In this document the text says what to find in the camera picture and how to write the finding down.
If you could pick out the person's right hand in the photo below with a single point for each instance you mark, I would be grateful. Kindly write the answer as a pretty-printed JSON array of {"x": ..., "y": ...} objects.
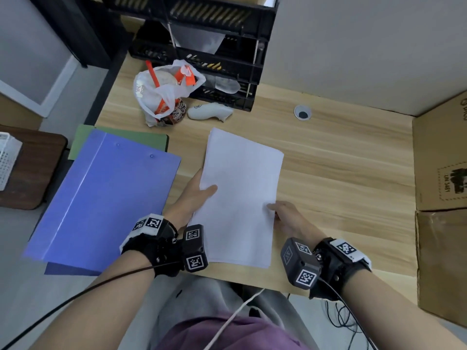
[{"x": 295, "y": 224}]

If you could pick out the person's left hand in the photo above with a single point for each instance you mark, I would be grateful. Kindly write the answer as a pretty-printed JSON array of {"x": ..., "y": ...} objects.
[{"x": 191, "y": 204}]

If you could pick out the squared stack of white papers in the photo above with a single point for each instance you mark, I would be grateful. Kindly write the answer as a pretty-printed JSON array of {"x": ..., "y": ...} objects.
[{"x": 240, "y": 185}]

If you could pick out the green folder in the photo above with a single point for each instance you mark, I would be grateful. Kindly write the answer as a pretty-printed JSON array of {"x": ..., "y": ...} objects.
[{"x": 146, "y": 139}]

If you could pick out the person's left forearm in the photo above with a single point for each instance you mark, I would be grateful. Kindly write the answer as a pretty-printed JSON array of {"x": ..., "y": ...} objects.
[{"x": 102, "y": 306}]

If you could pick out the person's right forearm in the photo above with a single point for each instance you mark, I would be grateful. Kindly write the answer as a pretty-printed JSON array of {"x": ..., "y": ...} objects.
[{"x": 394, "y": 313}]

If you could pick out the printed drink cup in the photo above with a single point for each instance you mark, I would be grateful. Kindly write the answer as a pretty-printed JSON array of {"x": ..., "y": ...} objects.
[{"x": 177, "y": 114}]

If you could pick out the grey trousers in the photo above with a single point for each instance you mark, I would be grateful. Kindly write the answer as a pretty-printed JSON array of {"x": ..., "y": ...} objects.
[{"x": 193, "y": 295}]

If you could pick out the white handheld controller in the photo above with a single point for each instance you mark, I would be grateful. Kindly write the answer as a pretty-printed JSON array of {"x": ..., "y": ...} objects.
[{"x": 208, "y": 112}]

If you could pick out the drink cup in plastic bag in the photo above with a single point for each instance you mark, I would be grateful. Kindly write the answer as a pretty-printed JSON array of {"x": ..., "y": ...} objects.
[{"x": 160, "y": 91}]

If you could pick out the red drinking straw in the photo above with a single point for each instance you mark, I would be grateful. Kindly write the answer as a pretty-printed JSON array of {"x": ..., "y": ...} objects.
[{"x": 152, "y": 73}]

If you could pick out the flat printed cardboard box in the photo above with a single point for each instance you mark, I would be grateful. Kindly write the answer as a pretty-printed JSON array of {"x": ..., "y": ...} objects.
[{"x": 445, "y": 266}]

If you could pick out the dark brown wooden stool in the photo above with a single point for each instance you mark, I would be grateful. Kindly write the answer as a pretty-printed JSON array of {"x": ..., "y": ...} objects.
[{"x": 36, "y": 171}]

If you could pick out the brown labelled cardboard box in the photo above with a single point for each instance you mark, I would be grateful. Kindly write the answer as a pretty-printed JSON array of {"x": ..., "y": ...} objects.
[{"x": 438, "y": 153}]

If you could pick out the black stacked file tray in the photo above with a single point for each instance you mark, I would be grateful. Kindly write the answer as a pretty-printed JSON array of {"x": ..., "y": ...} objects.
[{"x": 219, "y": 18}]

